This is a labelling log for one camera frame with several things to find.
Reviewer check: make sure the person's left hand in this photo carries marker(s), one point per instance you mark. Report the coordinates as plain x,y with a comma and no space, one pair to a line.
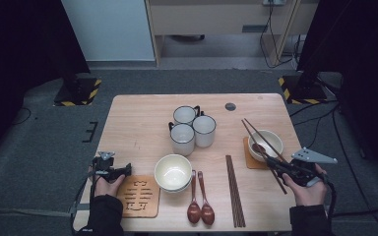
106,189

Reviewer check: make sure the wooden cut-out coaster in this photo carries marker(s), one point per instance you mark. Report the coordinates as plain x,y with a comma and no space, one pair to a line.
251,164
156,203

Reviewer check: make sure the cream ceramic bowl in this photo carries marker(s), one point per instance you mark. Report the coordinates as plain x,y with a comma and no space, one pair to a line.
180,191
272,137
172,172

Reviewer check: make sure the black stand base striped edge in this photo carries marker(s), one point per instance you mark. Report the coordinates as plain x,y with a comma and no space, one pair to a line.
78,91
303,90

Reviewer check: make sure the row of brown chopsticks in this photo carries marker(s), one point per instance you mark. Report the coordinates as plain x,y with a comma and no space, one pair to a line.
235,193

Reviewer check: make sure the black curtain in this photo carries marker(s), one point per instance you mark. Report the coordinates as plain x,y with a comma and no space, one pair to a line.
19,49
367,65

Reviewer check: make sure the grey round table grommet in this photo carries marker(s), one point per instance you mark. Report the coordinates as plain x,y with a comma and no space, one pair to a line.
230,106

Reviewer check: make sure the white power strip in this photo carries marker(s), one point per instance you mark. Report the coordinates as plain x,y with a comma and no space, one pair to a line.
274,2

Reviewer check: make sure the brown wooden spoon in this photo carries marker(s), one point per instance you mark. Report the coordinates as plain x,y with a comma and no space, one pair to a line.
258,148
194,211
207,213

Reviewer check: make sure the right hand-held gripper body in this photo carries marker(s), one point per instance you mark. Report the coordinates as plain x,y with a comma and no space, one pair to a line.
303,173

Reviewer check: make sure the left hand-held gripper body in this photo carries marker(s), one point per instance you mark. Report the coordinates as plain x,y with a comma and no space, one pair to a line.
105,165

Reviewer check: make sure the light wooden cabinet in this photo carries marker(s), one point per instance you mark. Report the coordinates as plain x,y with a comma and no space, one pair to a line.
210,18

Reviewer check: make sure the grey floor tape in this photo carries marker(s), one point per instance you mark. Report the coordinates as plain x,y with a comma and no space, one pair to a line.
82,207

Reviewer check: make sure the white enamel mug black rim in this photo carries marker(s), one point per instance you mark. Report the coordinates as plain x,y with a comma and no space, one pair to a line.
182,137
183,114
204,129

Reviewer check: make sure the person's right hand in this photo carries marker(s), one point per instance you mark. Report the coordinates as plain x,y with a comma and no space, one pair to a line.
308,195

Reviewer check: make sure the white panel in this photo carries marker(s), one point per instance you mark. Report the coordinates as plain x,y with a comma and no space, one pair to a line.
108,29

